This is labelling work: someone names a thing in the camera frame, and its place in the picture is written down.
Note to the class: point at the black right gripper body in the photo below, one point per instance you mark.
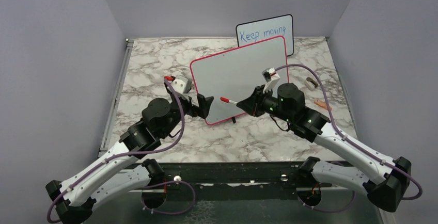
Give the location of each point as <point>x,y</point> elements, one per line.
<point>270,103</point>

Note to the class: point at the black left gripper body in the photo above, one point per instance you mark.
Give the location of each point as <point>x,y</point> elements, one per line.
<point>188,108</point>

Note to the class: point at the small whiteboard eraser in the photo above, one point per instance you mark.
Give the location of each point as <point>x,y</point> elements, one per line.
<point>311,84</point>

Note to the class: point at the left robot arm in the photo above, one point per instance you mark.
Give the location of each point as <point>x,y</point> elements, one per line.
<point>76,198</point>

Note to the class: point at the black framed written whiteboard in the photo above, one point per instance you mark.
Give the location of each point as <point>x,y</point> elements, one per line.
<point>253,31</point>

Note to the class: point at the black aluminium base frame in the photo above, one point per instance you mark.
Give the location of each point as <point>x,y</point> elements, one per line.
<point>265,192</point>

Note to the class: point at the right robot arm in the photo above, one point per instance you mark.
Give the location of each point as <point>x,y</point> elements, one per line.
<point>383,179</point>

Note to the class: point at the red capped white marker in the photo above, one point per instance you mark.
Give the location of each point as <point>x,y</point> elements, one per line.
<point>226,100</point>

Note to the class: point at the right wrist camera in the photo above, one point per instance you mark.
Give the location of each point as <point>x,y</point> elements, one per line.
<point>271,77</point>

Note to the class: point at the orange rubber piece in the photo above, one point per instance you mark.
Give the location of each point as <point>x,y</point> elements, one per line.
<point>322,104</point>

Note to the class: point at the red framed whiteboard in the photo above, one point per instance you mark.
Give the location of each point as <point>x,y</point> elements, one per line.
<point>234,74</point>

